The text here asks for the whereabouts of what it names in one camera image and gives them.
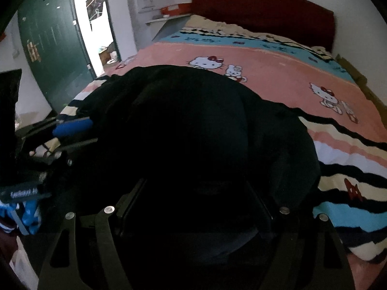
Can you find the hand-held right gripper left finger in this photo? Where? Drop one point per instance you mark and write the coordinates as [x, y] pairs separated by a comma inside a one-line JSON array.
[[121, 217]]

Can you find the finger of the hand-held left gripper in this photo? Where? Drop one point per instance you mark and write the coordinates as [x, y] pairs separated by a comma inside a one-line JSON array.
[[72, 127], [80, 144]]

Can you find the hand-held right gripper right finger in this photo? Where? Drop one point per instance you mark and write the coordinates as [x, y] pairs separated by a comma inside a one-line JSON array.
[[270, 214]]

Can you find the black hooded jacket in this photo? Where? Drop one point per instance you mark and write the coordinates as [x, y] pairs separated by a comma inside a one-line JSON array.
[[181, 127]]

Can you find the green metal door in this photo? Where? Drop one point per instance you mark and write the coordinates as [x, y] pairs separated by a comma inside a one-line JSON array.
[[57, 60]]

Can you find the blue white striped cloth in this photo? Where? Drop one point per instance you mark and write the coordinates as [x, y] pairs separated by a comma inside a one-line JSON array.
[[28, 217]]

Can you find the pink cartoon printed blanket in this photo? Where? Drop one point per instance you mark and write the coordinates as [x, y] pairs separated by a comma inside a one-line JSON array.
[[278, 66]]

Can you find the orange box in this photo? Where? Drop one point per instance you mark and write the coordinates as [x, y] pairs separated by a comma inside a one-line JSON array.
[[177, 9]]

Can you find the olive green cloth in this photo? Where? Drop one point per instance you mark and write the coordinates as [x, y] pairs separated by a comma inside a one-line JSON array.
[[356, 75]]

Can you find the cream bed sheet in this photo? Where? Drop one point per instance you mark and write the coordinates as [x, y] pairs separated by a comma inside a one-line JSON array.
[[229, 27]]

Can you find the dark red bed headboard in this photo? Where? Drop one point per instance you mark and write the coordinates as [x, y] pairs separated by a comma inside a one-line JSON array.
[[260, 12]]

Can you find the white wall shelf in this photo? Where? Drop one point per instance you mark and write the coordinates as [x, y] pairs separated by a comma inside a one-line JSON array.
[[163, 19]]

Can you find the white wall switch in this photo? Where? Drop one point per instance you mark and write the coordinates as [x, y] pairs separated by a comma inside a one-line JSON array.
[[148, 4]]

